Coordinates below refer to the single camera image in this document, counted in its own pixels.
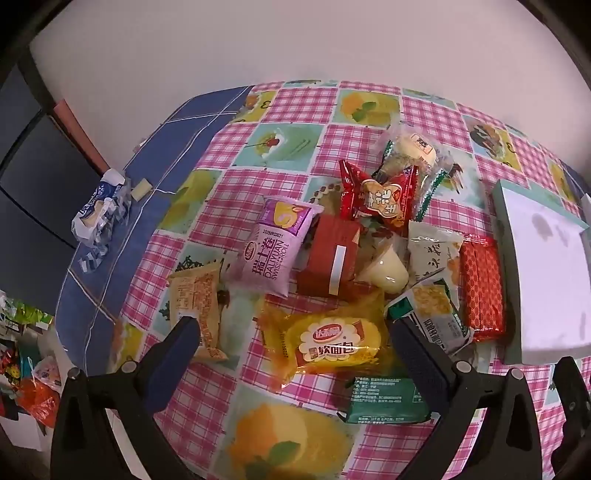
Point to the dark green biscuit packet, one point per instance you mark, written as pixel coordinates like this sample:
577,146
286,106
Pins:
384,401

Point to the teal rimmed white tray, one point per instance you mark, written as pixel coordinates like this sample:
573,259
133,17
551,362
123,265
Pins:
546,276

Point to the green edged clear cake packet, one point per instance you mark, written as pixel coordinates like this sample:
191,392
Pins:
429,178

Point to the orange red wafer packet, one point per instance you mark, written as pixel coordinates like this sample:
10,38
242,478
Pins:
484,308

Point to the blue plaid cloth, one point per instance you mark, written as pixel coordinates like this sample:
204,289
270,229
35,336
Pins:
90,302

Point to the beige orange pastry packet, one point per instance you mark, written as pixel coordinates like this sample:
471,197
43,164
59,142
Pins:
193,292

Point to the yellow soft bread packet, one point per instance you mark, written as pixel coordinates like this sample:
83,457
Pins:
351,340

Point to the small white eraser block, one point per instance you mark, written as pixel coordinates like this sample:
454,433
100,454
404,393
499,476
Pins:
140,190

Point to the colourful snack bags pile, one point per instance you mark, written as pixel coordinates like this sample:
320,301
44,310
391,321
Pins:
30,380

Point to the clear steamed cake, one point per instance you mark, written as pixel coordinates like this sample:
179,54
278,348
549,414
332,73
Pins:
402,145

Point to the dark cabinet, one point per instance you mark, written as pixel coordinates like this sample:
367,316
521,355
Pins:
44,181

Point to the yellow pudding cup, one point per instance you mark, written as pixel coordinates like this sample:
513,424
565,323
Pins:
385,271

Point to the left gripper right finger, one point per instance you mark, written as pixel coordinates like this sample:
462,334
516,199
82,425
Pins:
508,444

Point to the dark red box packet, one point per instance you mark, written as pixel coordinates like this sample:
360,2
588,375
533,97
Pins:
332,260

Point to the green white corn snack packet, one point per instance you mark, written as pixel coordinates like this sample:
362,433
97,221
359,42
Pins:
431,309

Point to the red cartoon snack packet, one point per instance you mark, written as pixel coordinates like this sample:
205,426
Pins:
364,196

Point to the blue white crumpled wrapper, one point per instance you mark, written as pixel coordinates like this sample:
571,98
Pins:
93,224

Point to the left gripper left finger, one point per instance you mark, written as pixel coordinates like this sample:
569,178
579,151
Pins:
83,443

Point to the pink swiss roll packet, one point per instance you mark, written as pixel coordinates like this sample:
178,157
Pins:
268,255

